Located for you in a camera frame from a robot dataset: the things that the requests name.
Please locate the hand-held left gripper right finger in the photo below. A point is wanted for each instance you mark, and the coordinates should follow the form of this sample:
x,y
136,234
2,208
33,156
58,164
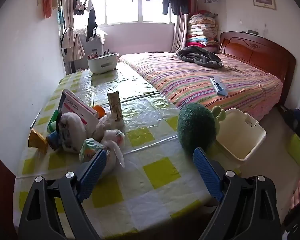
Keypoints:
x,y
207,175

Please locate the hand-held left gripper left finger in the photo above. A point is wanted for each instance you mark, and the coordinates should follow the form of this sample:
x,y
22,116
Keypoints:
x,y
92,172

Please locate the white lace cloth cover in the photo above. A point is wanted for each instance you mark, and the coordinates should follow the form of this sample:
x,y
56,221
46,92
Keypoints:
x,y
73,132

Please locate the white plastic bin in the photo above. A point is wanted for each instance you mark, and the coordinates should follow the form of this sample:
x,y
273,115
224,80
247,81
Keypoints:
x,y
240,140

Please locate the orange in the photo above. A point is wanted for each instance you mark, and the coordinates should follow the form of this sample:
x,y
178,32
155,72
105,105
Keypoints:
x,y
99,110

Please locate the yellow wrapper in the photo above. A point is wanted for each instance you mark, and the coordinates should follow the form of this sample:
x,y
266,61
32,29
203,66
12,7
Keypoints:
x,y
36,140

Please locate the white pink medicine box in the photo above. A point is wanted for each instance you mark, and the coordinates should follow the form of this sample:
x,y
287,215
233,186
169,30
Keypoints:
x,y
75,107

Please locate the green snack packet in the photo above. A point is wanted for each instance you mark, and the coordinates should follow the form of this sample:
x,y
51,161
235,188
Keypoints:
x,y
90,147

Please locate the white knotted plastic bag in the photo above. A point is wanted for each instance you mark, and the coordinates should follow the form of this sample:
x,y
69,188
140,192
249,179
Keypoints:
x,y
112,152

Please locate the dark green plush toy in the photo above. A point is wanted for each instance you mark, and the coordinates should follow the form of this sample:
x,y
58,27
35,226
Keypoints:
x,y
195,127

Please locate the green white packet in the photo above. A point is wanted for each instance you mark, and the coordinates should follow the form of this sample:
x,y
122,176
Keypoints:
x,y
52,122

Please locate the beige cylindrical can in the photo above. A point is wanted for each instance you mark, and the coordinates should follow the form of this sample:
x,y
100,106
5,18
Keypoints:
x,y
115,105

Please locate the wooden bed headboard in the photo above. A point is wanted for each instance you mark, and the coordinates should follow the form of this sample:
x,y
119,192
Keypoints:
x,y
260,52

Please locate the bed with striped sheet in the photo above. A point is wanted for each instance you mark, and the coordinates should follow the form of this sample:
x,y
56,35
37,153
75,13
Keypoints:
x,y
190,85

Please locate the small grey box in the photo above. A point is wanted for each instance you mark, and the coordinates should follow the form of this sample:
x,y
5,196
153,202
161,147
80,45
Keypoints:
x,y
251,32

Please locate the white desk caddy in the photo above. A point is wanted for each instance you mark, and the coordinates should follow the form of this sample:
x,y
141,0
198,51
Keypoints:
x,y
102,63

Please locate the grey crumpled blanket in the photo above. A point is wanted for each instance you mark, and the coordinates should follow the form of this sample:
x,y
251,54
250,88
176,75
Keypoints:
x,y
197,56

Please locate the white appliance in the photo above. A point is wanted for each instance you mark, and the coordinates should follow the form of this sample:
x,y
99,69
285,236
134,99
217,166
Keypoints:
x,y
92,47

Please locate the stack of folded quilts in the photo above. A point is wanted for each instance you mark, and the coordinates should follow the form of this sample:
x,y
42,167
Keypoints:
x,y
202,30

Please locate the beige curtain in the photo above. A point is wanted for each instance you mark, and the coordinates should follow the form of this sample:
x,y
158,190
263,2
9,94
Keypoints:
x,y
68,37
180,35

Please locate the black hanging garment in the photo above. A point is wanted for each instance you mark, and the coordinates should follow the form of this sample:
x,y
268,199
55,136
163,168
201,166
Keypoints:
x,y
92,22

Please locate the teal hanging cloth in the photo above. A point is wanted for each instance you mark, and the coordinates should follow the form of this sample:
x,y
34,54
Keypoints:
x,y
61,20

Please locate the window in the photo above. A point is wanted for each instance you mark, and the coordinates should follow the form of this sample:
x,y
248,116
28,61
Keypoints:
x,y
125,12

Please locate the hanging sock rack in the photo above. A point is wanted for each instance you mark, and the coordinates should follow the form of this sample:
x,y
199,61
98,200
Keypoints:
x,y
81,5

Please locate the orange cloth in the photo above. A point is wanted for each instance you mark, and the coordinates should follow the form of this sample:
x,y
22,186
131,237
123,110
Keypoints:
x,y
48,2

